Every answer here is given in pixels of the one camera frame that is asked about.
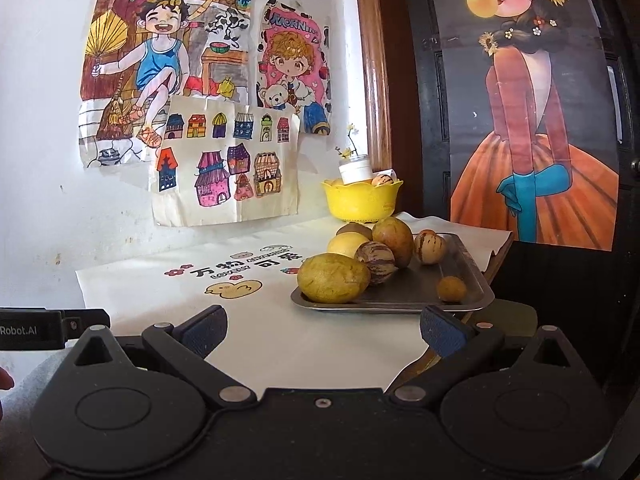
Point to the white printed tablecloth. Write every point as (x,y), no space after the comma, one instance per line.
(300,340)

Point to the yellow plastic bowl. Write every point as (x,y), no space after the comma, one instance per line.
(357,202)

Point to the green-yellow oval fruit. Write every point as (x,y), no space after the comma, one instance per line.
(332,277)
(393,240)

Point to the wooden door frame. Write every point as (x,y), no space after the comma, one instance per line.
(372,60)

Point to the small striped fruit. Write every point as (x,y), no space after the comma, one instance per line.
(382,180)

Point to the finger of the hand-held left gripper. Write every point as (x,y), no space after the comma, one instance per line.
(85,320)

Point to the girl in orange dress poster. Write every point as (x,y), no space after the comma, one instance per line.
(525,135)

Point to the large yellow round fruit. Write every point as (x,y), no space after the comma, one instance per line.
(345,245)

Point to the black door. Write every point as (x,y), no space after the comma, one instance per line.
(430,110)

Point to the white jar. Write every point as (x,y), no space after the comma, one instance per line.
(355,170)

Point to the small tan round fruit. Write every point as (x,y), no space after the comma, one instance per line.
(451,288)

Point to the striped pepino melon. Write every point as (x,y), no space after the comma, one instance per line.
(376,261)
(430,246)

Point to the metal tray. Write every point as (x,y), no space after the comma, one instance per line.
(415,285)

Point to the yellow flower sprig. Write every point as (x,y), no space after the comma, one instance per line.
(350,142)

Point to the person's left hand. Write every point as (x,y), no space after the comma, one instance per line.
(6,380)

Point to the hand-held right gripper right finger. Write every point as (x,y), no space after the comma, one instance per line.
(442,332)

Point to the brown kiwi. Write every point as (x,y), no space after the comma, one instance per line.
(354,230)

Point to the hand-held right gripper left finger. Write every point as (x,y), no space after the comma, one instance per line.
(205,331)

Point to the child with teddy drawing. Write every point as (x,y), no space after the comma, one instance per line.
(290,60)

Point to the boy with fan drawing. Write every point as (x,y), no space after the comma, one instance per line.
(160,60)

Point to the coloured houses drawing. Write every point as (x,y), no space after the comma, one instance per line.
(225,210)

